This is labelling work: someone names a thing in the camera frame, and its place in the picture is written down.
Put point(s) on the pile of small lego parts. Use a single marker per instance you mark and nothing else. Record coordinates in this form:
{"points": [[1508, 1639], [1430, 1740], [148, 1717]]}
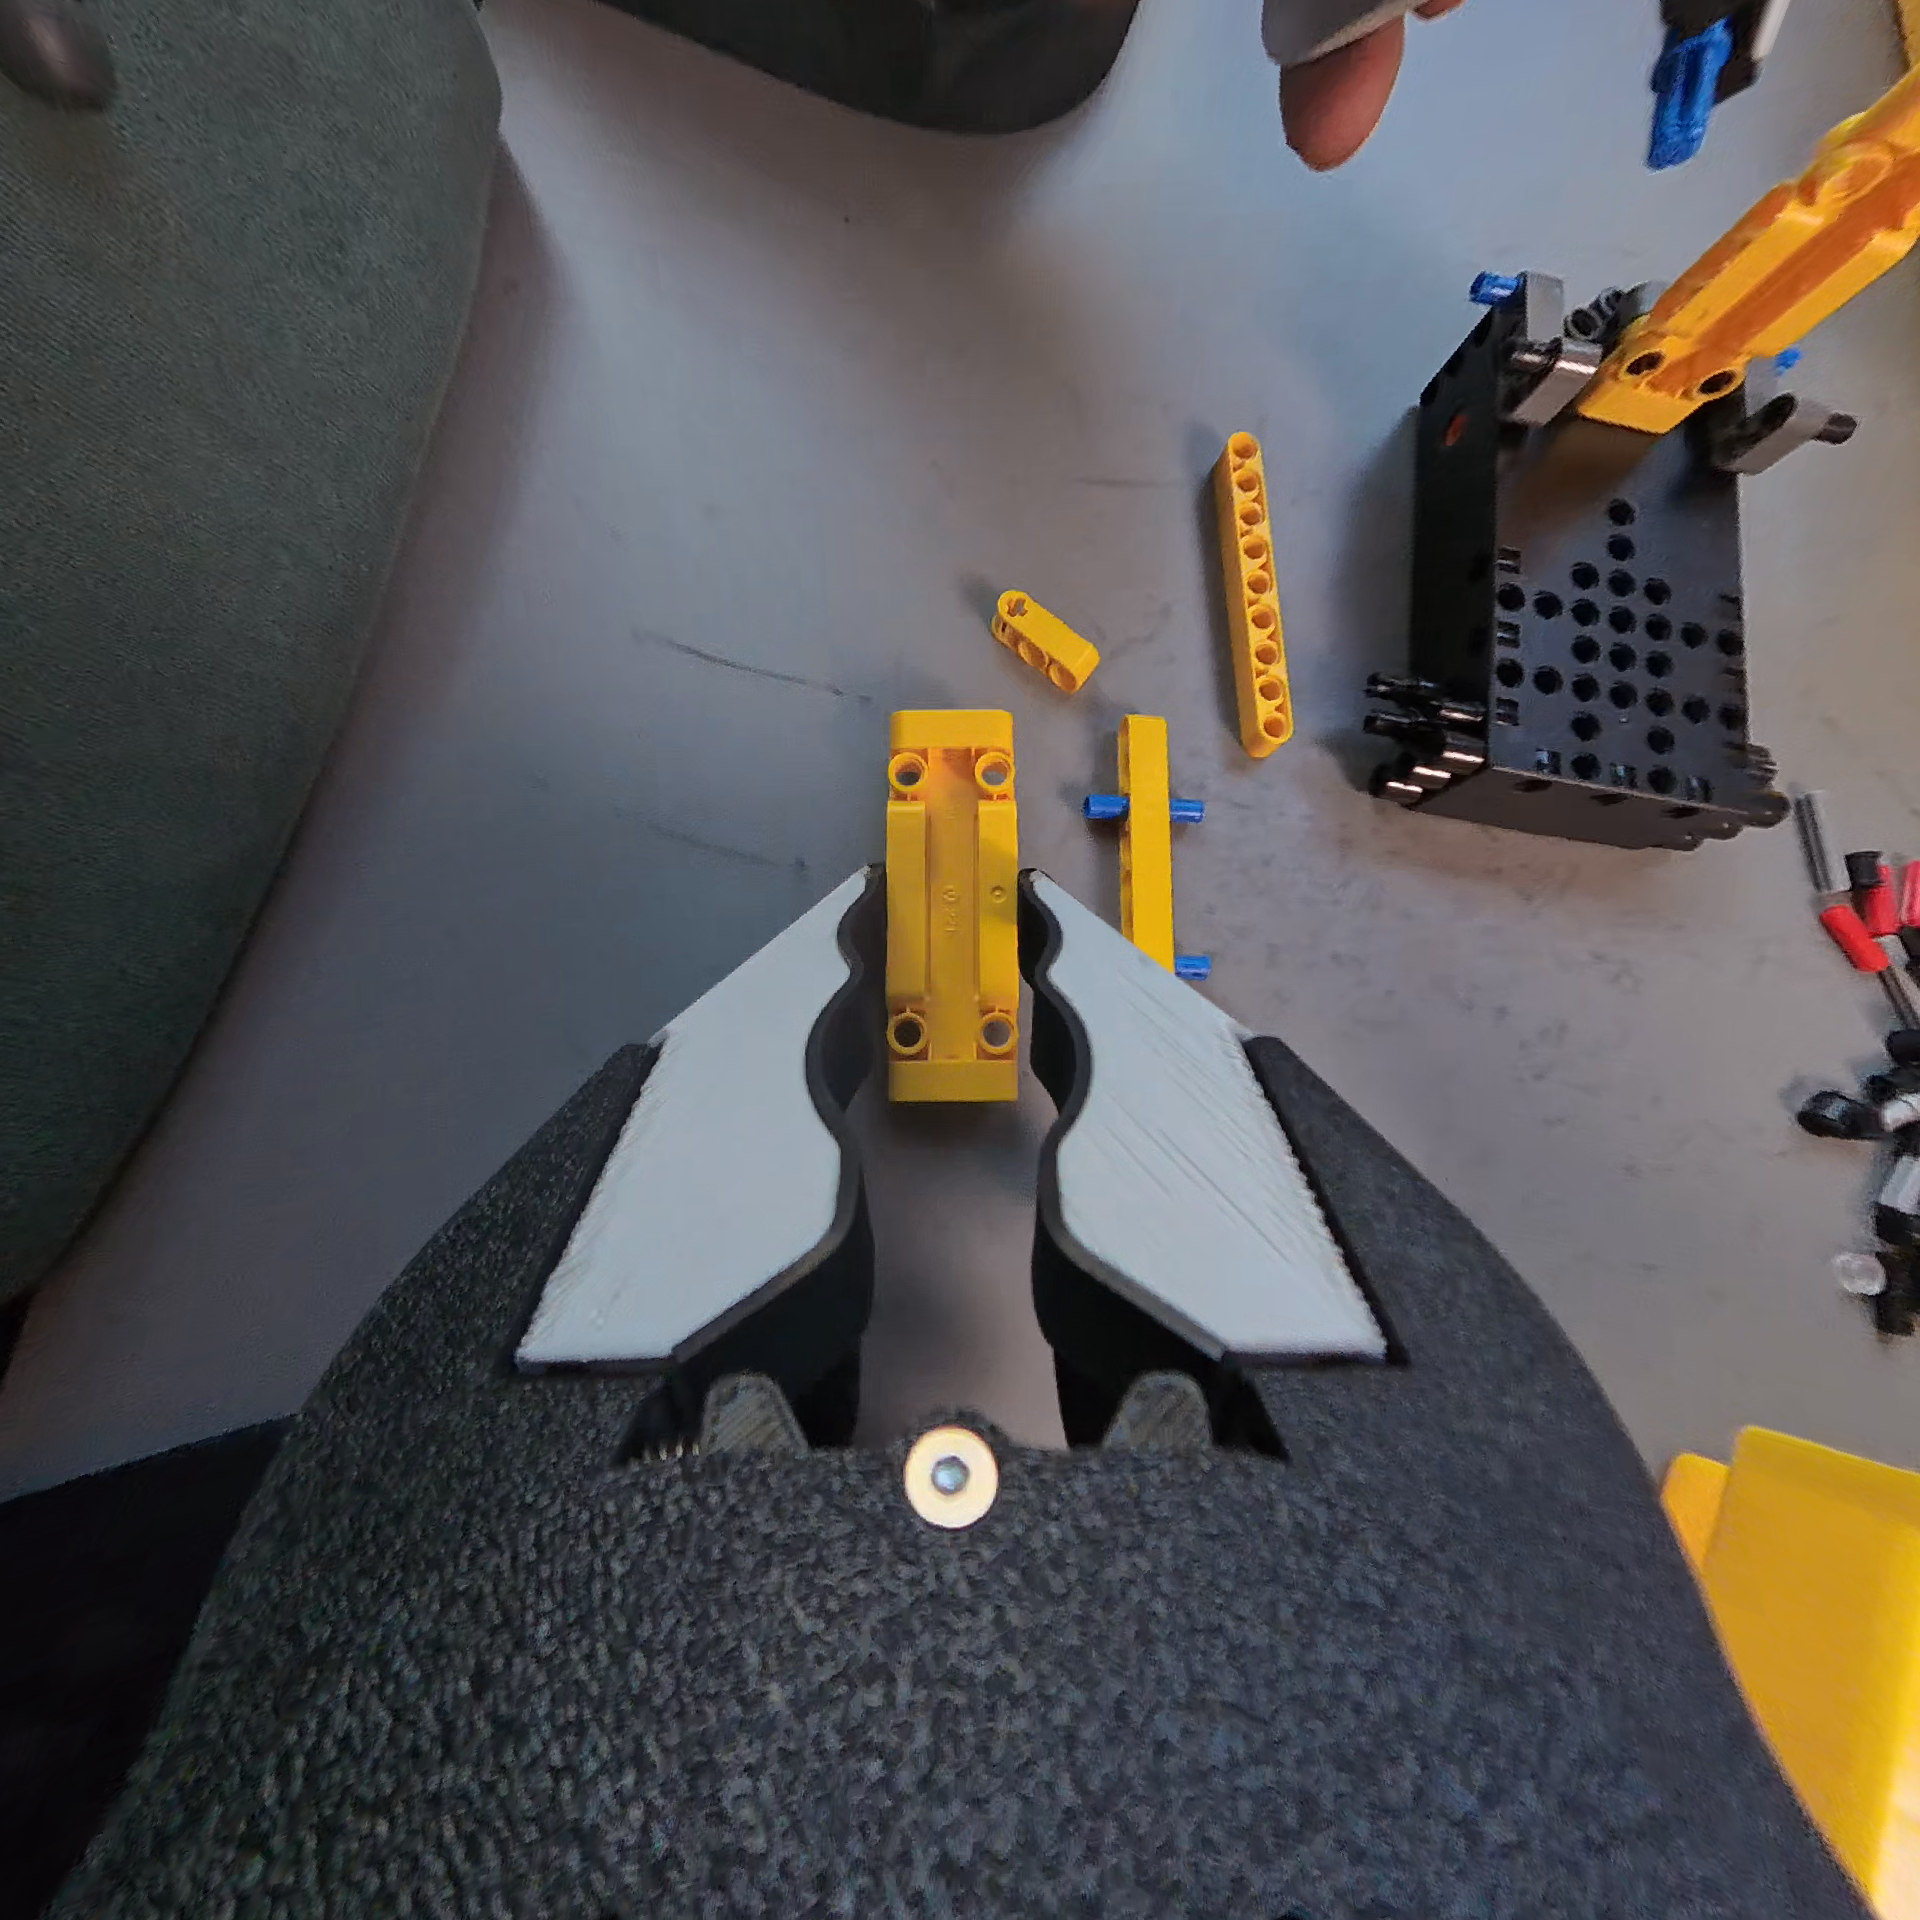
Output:
{"points": [[1875, 1051]]}

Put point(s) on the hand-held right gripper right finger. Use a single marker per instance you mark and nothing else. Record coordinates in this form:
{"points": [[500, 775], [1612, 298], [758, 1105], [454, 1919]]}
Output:
{"points": [[1188, 1187]]}

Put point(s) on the black lego base block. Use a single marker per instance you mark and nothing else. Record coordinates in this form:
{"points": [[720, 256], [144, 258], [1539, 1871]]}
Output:
{"points": [[1621, 644]]}

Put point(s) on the person's black pants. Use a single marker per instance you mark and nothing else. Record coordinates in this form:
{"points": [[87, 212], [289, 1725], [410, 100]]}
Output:
{"points": [[871, 61]]}

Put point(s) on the person's left hand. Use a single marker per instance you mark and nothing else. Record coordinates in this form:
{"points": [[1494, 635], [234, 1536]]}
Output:
{"points": [[1336, 114]]}

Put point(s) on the blue lego pin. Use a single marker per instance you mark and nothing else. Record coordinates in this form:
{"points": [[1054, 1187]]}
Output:
{"points": [[1682, 100]]}

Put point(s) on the yellow panel on base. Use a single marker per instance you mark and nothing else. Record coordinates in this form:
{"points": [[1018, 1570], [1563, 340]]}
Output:
{"points": [[1754, 268]]}

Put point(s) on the long yellow lego beam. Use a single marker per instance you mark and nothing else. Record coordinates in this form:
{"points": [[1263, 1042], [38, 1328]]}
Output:
{"points": [[1256, 594]]}

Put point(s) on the short yellow lego beam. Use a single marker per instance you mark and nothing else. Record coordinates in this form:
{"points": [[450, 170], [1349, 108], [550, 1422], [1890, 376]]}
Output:
{"points": [[1047, 643]]}

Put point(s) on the yellow lego beam with pins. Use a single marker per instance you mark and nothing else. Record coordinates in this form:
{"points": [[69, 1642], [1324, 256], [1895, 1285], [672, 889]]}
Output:
{"points": [[1146, 841]]}

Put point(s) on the yellow lego panel piece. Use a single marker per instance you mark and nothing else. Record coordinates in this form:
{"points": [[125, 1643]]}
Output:
{"points": [[951, 901]]}

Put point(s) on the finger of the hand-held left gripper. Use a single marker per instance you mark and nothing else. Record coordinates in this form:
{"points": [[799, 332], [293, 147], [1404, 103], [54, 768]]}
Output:
{"points": [[1740, 30]]}

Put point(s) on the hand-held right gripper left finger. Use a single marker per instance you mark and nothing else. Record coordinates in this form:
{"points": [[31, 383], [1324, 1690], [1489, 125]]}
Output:
{"points": [[708, 1187]]}

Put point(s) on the yellow storage bin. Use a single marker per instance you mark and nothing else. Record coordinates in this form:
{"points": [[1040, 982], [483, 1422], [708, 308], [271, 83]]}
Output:
{"points": [[1818, 1651]]}

